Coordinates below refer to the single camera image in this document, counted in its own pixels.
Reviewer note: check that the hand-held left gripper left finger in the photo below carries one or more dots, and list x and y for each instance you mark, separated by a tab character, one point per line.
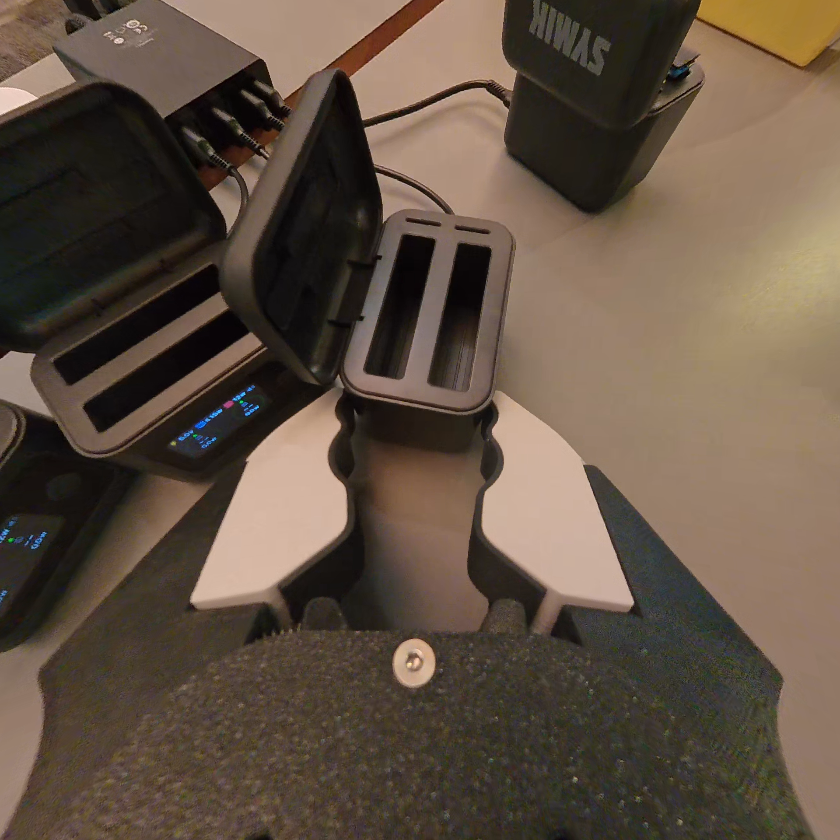
269	525

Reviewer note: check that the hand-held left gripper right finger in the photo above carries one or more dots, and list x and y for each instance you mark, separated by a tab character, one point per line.
558	525

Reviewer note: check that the black battery charging case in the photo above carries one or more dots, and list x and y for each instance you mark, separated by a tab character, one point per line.
92	197
53	525
591	131
295	236

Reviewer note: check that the black multi-port power hub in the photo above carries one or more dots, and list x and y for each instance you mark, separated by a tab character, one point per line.
145	53

